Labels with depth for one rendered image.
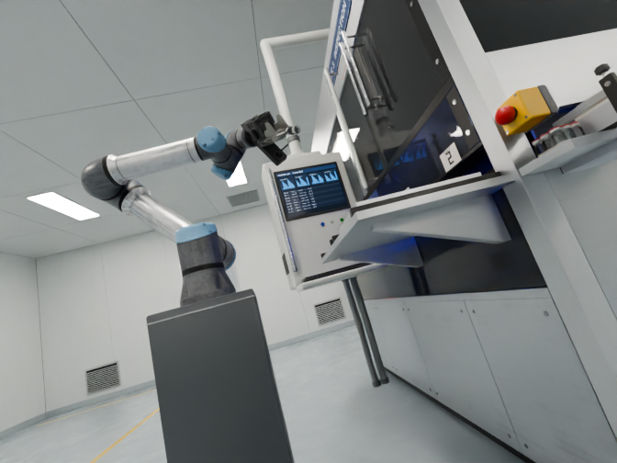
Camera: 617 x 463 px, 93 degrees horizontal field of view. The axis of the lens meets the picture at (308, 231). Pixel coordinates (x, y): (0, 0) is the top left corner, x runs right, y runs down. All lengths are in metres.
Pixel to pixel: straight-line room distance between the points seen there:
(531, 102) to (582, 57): 0.36
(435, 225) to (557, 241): 0.25
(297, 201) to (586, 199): 1.24
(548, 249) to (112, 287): 6.88
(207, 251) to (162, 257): 5.91
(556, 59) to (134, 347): 6.78
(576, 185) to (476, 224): 0.23
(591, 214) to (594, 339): 0.28
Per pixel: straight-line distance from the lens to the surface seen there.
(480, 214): 0.89
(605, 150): 0.87
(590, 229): 0.92
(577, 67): 1.14
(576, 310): 0.87
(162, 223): 1.09
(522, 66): 1.05
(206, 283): 0.82
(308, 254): 1.63
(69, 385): 7.46
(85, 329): 7.27
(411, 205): 0.71
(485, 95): 0.93
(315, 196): 1.73
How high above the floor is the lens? 0.72
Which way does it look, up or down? 13 degrees up
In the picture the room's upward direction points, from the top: 16 degrees counter-clockwise
